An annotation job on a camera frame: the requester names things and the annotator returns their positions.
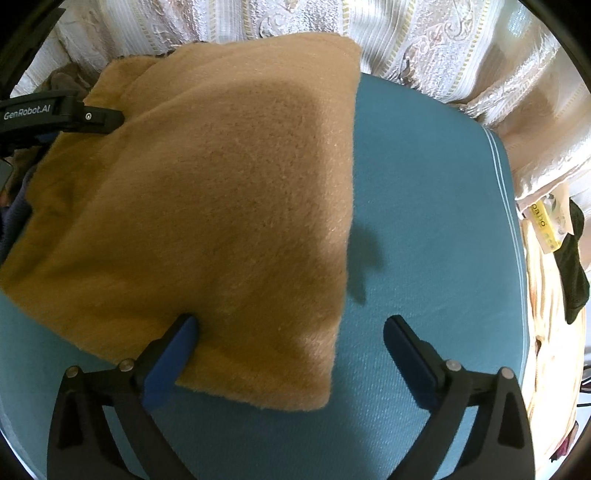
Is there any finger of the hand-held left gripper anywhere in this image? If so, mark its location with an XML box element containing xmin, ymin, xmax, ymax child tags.
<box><xmin>60</xmin><ymin>102</ymin><xmax>126</xmax><ymax>136</ymax></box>

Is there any cream patterned curtain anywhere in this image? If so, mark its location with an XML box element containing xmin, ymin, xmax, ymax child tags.
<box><xmin>23</xmin><ymin>0</ymin><xmax>591</xmax><ymax>217</ymax></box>

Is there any mustard fuzzy sweater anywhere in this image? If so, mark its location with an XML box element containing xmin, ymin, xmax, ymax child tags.
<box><xmin>0</xmin><ymin>37</ymin><xmax>363</xmax><ymax>412</ymax></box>

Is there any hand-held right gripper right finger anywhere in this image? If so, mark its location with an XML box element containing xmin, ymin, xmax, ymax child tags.
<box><xmin>383</xmin><ymin>315</ymin><xmax>536</xmax><ymax>480</ymax></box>

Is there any cream quilted blanket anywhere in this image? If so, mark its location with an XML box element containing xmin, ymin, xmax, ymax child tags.
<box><xmin>522</xmin><ymin>217</ymin><xmax>587</xmax><ymax>462</ymax></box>

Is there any yellow label packet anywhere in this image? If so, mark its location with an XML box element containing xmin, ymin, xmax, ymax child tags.
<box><xmin>519</xmin><ymin>191</ymin><xmax>573</xmax><ymax>254</ymax></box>

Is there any black cloth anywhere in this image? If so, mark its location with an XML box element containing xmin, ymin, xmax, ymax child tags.
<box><xmin>556</xmin><ymin>198</ymin><xmax>591</xmax><ymax>324</ymax></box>

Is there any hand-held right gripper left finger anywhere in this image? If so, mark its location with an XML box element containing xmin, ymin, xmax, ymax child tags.
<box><xmin>46</xmin><ymin>314</ymin><xmax>200</xmax><ymax>480</ymax></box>

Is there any teal bed sheet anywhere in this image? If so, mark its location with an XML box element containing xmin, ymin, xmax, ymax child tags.
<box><xmin>0</xmin><ymin>71</ymin><xmax>529</xmax><ymax>480</ymax></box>

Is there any brown cloth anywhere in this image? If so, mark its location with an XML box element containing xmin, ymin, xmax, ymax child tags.
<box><xmin>46</xmin><ymin>62</ymin><xmax>93</xmax><ymax>95</ymax></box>

